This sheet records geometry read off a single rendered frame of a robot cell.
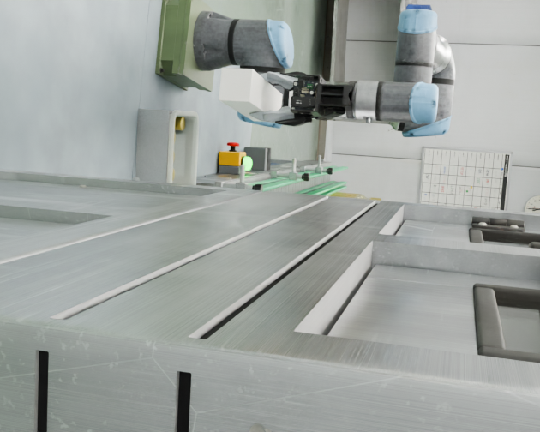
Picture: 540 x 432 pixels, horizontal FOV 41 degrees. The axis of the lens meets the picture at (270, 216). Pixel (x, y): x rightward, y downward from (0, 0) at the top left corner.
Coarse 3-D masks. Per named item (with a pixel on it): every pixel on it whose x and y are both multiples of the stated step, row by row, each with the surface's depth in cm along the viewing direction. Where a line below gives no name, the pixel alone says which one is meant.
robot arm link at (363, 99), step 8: (360, 88) 136; (368, 88) 136; (376, 88) 135; (352, 96) 137; (360, 96) 136; (368, 96) 135; (352, 104) 137; (360, 104) 136; (368, 104) 136; (360, 112) 137; (368, 112) 136; (368, 120) 138
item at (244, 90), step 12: (228, 72) 136; (240, 72) 135; (252, 72) 135; (228, 84) 136; (240, 84) 135; (252, 84) 135; (264, 84) 143; (228, 96) 136; (240, 96) 135; (252, 96) 136; (264, 96) 144; (276, 96) 153; (240, 108) 143; (252, 108) 142; (264, 108) 145; (276, 108) 154; (252, 120) 158
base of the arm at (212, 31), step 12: (204, 12) 184; (204, 24) 181; (216, 24) 181; (228, 24) 181; (204, 36) 180; (216, 36) 180; (228, 36) 180; (204, 48) 182; (216, 48) 181; (228, 48) 181; (204, 60) 183; (216, 60) 184; (228, 60) 184
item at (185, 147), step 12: (192, 120) 185; (180, 132) 186; (192, 132) 186; (168, 144) 172; (180, 144) 187; (192, 144) 186; (168, 156) 172; (180, 156) 187; (192, 156) 187; (168, 168) 171; (180, 168) 187; (192, 168) 187; (168, 180) 172; (180, 180) 188; (192, 180) 187
